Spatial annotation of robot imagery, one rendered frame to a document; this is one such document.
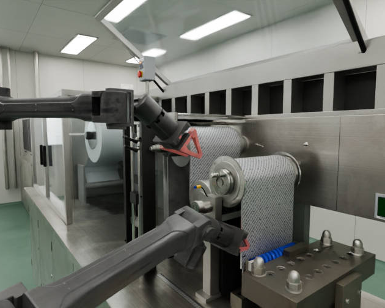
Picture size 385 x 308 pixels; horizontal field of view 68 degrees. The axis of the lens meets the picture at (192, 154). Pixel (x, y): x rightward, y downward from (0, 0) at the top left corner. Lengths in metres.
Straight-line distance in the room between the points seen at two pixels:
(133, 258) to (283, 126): 0.76
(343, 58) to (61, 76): 5.73
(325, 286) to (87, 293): 0.55
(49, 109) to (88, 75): 5.74
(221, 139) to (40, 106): 0.60
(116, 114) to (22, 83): 5.59
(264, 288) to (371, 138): 0.51
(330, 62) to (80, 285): 0.90
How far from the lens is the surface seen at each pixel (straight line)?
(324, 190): 1.03
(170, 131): 0.67
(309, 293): 0.76
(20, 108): 0.79
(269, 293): 0.76
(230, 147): 1.07
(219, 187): 0.82
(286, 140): 1.09
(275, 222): 0.92
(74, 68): 6.40
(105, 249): 1.30
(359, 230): 3.64
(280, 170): 0.91
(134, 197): 1.05
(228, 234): 0.75
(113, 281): 0.49
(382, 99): 0.95
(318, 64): 1.05
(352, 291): 0.90
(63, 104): 0.69
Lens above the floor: 1.40
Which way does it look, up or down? 5 degrees down
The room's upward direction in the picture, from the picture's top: straight up
